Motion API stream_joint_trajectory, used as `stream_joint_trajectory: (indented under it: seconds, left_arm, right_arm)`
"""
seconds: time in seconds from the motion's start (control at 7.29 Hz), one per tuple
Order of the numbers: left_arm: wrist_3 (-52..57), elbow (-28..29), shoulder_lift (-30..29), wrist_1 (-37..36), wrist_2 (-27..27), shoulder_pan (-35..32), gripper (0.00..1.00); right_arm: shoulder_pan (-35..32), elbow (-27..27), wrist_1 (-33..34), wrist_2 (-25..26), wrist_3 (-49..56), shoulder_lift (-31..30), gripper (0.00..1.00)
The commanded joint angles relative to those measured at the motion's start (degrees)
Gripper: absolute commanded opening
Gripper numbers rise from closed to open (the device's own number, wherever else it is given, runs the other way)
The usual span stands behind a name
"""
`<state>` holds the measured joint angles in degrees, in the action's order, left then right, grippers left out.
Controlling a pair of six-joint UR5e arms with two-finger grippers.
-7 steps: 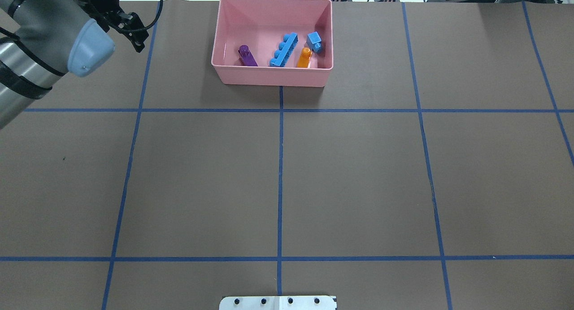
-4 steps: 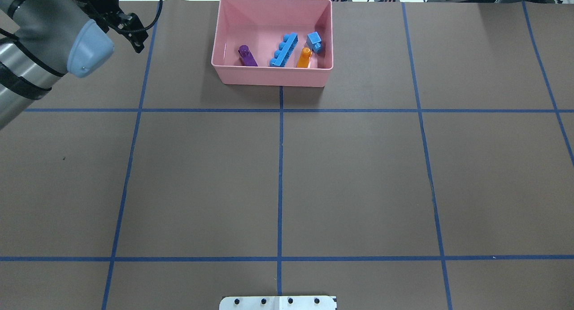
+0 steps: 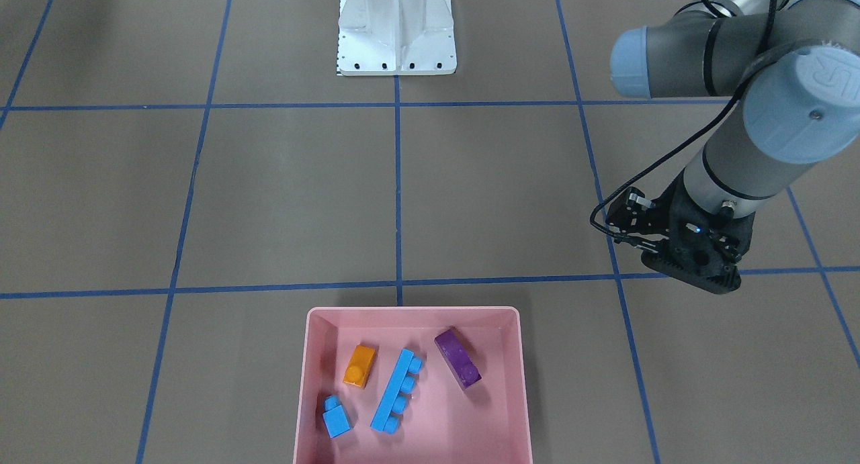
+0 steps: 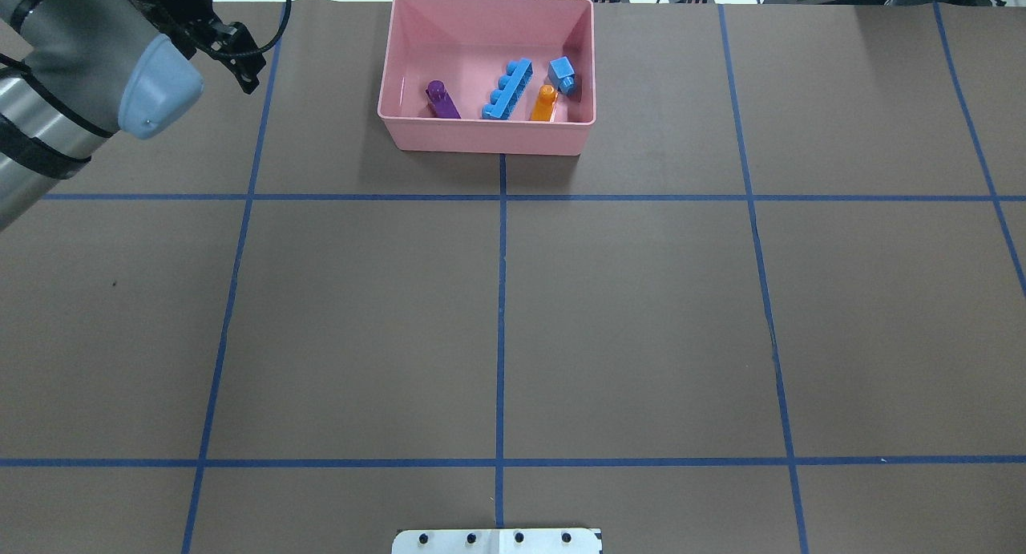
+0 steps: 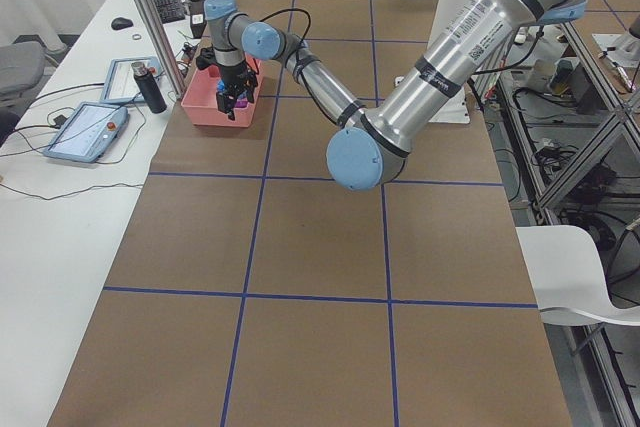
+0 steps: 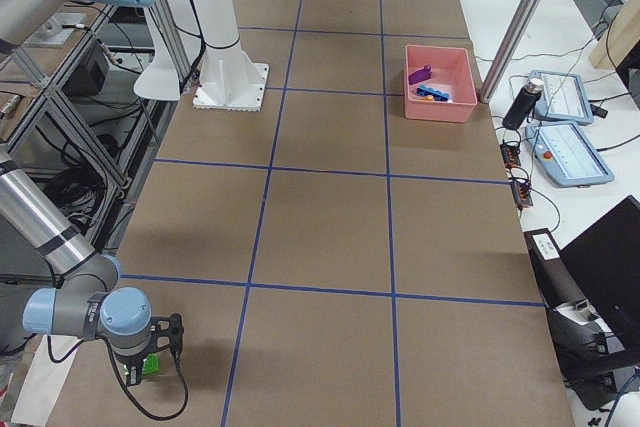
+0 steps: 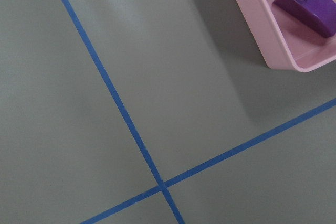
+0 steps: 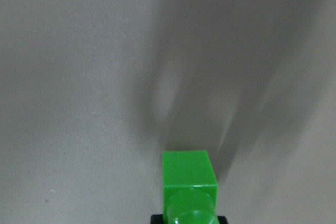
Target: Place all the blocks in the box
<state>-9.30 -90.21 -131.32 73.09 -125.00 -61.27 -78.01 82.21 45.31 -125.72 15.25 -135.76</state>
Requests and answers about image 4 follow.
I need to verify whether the long blue block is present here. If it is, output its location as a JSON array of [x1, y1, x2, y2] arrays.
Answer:
[[481, 60, 534, 120]]

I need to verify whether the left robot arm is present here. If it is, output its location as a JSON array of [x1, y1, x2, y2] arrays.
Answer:
[[1, 0, 292, 228]]

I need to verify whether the white pedestal column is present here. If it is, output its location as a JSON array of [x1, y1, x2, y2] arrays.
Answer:
[[391, 528, 604, 553]]

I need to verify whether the orange block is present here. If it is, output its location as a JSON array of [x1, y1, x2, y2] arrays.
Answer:
[[529, 83, 559, 123]]

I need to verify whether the pink plastic box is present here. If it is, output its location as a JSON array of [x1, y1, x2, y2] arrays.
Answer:
[[377, 0, 598, 156]]

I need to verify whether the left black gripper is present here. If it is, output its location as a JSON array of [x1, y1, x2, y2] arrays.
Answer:
[[128, 0, 266, 95]]

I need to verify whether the purple block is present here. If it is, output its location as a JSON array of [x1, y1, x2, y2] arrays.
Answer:
[[425, 79, 462, 119]]

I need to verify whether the small blue block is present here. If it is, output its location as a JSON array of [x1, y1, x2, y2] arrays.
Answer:
[[548, 55, 578, 96]]

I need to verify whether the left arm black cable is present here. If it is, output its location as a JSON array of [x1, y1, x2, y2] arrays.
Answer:
[[232, 0, 293, 56]]

